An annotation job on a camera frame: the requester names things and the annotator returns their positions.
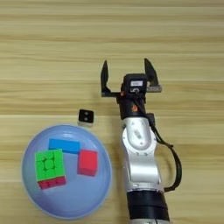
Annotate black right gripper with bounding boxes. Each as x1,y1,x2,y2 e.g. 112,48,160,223
100,57,163,121

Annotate blue rectangular block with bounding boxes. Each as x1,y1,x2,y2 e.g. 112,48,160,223
47,137,81,155

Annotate red cube block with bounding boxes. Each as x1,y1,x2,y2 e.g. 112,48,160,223
76,149,99,178

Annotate multicolour Rubik's cube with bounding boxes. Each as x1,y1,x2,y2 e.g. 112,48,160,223
34,149,67,191

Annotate light blue round plate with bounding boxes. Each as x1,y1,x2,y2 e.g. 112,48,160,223
21,124,114,221

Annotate black box with white label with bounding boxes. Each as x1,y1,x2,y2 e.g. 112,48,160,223
122,73,150,96

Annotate small black and white square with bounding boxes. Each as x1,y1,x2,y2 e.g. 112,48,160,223
77,108,95,127

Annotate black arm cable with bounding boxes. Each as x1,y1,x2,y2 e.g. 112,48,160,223
136,98,183,193

